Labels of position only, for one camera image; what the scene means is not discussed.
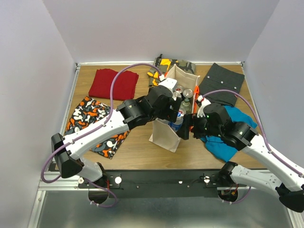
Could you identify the folded red shirt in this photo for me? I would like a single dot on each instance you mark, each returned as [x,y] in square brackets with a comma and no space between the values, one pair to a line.
[124,87]

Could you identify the black soda can left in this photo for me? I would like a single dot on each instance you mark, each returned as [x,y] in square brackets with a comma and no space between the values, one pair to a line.
[175,95]

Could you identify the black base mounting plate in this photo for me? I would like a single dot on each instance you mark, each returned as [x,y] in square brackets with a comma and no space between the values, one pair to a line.
[164,183]

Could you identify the green cap glass bottle back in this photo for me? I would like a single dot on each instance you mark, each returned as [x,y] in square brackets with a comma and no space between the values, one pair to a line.
[186,105]

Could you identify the teal blue shirt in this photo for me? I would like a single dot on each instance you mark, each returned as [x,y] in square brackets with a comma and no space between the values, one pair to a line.
[216,146]

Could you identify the aluminium table frame rail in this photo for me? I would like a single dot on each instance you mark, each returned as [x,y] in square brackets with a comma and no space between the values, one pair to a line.
[82,80]

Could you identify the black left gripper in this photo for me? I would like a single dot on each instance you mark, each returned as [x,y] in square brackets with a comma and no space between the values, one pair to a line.
[171,114]

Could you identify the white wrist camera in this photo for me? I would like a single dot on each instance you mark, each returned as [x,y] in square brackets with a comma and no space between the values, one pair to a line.
[202,102]
[169,83]

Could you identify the beige canvas tote bag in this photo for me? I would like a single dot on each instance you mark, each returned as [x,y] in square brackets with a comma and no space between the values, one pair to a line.
[162,134]

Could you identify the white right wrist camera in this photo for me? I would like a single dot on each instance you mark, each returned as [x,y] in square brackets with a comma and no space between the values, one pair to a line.
[202,102]

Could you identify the orange black patterned shorts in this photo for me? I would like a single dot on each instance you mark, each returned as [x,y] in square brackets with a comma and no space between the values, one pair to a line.
[86,113]

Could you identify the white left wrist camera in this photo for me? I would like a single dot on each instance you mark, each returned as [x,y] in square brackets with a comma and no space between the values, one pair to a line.
[169,83]

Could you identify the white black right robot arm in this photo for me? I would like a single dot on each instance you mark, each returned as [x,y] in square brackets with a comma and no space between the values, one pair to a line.
[284,180]

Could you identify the dark grey buttoned garment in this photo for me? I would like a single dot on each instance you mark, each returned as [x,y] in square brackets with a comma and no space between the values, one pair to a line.
[219,78]

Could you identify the red tab can back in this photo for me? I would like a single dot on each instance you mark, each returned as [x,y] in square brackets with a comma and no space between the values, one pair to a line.
[179,89]

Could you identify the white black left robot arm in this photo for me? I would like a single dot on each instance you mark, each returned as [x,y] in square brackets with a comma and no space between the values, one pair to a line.
[68,150]

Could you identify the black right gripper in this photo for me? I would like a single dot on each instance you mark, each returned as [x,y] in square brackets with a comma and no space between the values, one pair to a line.
[190,119]

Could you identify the Pocari Sweat bottle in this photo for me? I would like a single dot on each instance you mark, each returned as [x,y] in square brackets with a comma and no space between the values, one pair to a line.
[175,126]

